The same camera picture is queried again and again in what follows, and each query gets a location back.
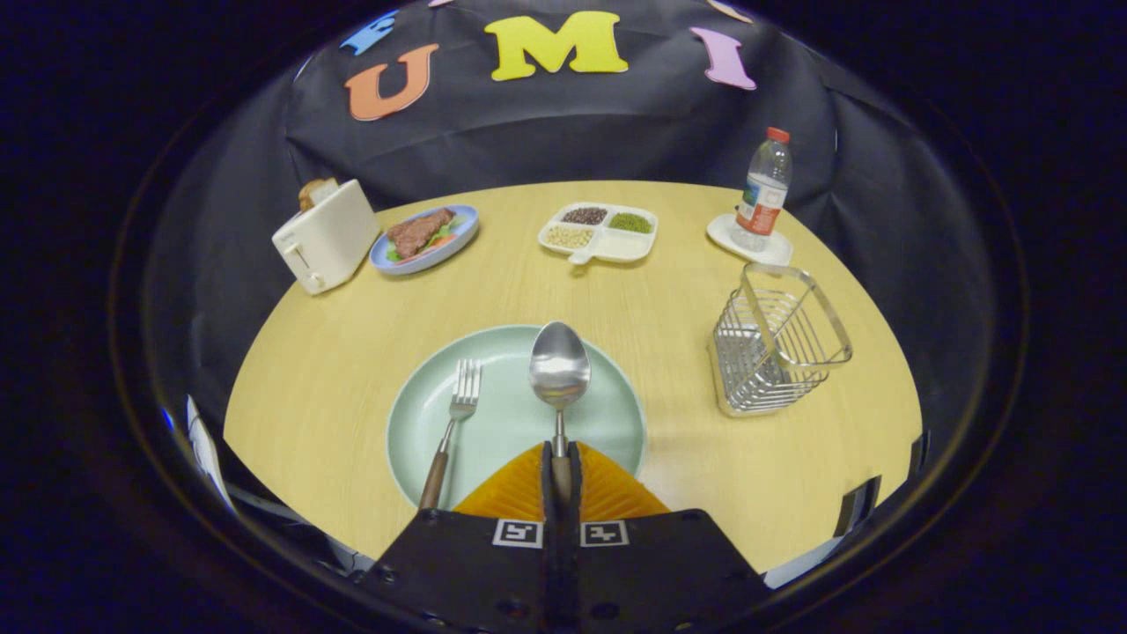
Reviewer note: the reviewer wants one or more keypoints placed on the toasted bread slice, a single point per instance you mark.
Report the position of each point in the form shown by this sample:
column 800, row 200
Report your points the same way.
column 315, row 192

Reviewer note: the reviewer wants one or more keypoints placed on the pile of dark red beans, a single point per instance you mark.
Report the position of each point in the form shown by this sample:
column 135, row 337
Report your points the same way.
column 585, row 215

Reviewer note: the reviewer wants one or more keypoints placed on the black backdrop cloth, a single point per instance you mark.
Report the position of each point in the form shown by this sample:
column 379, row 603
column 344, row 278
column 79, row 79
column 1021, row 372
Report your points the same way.
column 546, row 132

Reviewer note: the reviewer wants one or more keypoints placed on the white panel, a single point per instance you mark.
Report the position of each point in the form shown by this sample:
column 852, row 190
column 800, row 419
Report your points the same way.
column 207, row 453

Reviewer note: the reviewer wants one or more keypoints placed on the blue oval plate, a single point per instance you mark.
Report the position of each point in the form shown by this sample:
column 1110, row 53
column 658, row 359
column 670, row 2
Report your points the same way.
column 440, row 255

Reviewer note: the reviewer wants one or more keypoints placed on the white toaster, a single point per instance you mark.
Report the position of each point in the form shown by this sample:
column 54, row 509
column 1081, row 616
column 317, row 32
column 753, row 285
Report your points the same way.
column 330, row 242

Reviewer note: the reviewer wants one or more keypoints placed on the white divided dish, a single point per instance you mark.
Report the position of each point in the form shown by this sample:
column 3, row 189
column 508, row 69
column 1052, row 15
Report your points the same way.
column 621, row 248

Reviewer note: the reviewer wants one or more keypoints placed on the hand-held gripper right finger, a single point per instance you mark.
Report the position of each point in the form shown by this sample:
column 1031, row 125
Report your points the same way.
column 660, row 563

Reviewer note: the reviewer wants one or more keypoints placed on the clear plastic water bottle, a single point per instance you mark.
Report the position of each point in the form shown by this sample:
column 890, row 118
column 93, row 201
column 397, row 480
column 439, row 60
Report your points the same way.
column 762, row 189

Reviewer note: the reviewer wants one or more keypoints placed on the white square coaster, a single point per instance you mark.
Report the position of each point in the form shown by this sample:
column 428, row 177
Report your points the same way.
column 775, row 255

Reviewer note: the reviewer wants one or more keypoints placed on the brown steak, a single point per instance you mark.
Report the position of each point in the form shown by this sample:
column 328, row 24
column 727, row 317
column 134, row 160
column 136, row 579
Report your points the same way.
column 418, row 233

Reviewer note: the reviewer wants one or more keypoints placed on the pile of green beans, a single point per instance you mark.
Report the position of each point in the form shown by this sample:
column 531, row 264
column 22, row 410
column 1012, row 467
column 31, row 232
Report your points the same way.
column 630, row 223

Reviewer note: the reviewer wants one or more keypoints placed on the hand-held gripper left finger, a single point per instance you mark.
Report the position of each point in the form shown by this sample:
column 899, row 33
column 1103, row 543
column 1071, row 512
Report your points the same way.
column 467, row 563

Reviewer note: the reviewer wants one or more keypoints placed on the small black box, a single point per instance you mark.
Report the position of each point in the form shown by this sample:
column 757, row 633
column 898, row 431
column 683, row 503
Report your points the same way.
column 857, row 506

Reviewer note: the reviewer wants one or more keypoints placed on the pile of pale soybeans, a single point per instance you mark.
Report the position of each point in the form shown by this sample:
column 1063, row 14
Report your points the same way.
column 569, row 237

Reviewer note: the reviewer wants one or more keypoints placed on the pale green round plate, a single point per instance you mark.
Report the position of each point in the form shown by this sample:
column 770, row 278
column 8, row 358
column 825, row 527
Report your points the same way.
column 502, row 431

